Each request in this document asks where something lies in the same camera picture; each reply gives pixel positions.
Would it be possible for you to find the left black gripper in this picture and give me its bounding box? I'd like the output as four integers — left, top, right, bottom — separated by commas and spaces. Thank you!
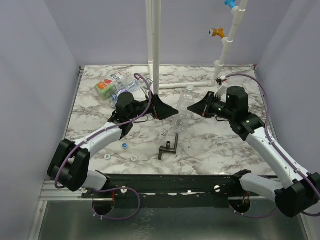
128, 91, 178, 120

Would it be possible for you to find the clear plastic bottle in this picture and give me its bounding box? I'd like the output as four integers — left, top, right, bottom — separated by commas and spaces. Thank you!
172, 90, 195, 134

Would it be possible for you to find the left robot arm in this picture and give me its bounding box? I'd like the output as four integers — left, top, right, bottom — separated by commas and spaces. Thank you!
47, 92, 178, 198

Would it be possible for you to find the purple label plastic bottle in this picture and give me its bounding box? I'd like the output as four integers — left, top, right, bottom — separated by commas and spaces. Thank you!
111, 79, 140, 101

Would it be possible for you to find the blue label plastic bottle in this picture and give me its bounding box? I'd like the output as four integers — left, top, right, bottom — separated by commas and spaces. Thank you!
111, 99, 118, 109

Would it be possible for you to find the blue white bottle cap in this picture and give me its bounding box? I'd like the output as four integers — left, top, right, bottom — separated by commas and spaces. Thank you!
121, 143, 128, 149

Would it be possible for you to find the red white bottle cap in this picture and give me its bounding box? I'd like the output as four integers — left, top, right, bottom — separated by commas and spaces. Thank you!
131, 156, 138, 162

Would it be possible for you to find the green orange label bottle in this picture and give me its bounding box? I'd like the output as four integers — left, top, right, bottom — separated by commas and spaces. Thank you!
94, 78, 116, 100

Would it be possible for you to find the green white bottle cap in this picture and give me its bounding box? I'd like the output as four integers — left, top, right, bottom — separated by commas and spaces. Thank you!
104, 154, 111, 160

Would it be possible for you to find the orange nozzle fitting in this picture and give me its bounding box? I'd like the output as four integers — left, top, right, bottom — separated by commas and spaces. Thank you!
208, 28, 226, 39

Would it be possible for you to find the white PVC pipe tree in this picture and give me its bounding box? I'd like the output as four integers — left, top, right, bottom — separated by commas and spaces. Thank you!
213, 0, 248, 81

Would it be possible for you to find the white PVC pipe stand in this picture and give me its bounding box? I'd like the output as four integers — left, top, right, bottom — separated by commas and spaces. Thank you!
145, 0, 215, 93

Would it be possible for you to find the blue pipe fitting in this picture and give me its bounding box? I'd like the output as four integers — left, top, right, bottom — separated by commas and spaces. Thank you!
224, 0, 236, 9

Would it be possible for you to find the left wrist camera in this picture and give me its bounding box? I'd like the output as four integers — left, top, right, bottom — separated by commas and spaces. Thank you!
140, 78, 154, 97

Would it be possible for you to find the dark metal faucet handle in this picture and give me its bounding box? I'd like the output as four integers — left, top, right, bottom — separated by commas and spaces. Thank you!
158, 133, 179, 160

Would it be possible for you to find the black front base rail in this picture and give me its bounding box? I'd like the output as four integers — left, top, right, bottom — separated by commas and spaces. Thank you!
79, 171, 278, 210

